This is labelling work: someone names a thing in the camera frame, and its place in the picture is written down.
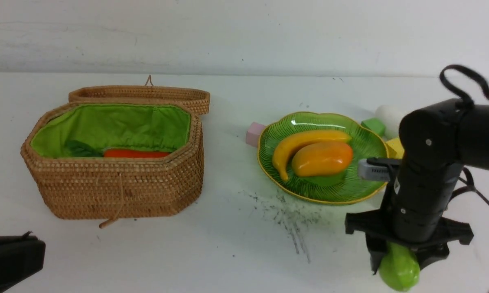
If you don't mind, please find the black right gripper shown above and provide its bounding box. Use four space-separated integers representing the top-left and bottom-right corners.
344 179 474 275

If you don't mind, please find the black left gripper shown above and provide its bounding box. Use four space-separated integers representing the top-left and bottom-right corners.
0 231 46 293

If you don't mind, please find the green toy bitter gourd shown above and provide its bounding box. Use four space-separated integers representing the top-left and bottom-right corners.
378 243 421 292

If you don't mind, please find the orange yellow toy mango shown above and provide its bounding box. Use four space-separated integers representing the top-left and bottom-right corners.
291 141 354 177

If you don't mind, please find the white toy radish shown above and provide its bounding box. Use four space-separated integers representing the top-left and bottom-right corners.
375 105 405 140

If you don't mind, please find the yellow toy banana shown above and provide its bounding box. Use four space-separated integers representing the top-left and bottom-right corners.
272 129 352 182

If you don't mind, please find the orange toy carrot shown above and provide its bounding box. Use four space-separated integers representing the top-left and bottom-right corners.
63 140 172 159

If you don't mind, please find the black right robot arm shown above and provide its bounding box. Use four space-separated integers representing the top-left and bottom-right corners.
345 99 489 274

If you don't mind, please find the green glass leaf plate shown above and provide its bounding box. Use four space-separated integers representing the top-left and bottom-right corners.
257 112 390 205

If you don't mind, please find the yellow foam cube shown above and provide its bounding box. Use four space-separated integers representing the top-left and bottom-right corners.
386 137 405 159

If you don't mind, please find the green foam cube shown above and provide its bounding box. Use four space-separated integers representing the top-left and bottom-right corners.
360 117 386 137

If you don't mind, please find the pink foam cube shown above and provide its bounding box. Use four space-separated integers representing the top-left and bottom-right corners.
246 122 266 148

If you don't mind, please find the woven wicker basket green lining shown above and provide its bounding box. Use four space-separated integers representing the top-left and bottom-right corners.
21 101 205 230

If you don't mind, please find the woven wicker basket lid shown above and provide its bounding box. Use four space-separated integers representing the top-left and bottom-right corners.
68 75 211 115

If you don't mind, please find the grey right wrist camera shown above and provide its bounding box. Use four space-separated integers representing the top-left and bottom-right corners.
357 157 402 182

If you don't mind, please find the black right camera cable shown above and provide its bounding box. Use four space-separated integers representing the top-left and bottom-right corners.
439 64 489 293

